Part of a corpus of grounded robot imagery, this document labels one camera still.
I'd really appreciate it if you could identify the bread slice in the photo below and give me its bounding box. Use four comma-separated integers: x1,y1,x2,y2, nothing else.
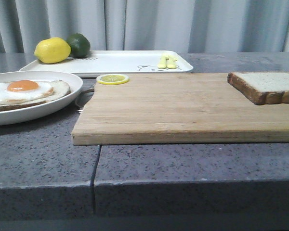
227,72,289,105
0,80,70,112

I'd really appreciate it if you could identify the fried egg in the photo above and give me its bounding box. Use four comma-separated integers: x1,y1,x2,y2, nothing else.
0,80,54,105

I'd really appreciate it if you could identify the white round plate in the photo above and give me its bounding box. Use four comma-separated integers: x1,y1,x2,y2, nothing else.
0,71,83,126

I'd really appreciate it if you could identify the white bear-print tray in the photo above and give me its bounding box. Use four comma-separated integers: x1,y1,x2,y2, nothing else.
20,51,193,77

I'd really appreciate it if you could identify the wooden cutting board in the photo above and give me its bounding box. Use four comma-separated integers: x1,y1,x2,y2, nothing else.
72,73,289,145

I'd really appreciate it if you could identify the lemon slice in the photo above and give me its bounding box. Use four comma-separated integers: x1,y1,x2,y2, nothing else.
96,74,130,85

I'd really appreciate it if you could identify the yellow plastic fork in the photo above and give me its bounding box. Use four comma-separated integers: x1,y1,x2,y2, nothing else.
157,54,168,69

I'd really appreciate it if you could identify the yellow plastic knife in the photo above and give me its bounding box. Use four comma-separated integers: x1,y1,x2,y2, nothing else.
166,54,177,69

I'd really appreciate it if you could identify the green lime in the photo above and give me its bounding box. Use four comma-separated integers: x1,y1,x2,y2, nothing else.
66,33,91,58

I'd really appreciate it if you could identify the yellow lemon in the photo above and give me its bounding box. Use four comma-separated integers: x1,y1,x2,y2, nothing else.
34,37,71,64

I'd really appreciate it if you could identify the grey curtain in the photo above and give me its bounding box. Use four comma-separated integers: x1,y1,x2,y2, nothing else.
0,0,289,53

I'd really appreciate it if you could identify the metal cutting board handle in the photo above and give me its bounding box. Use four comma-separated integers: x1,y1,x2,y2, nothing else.
75,87,94,113

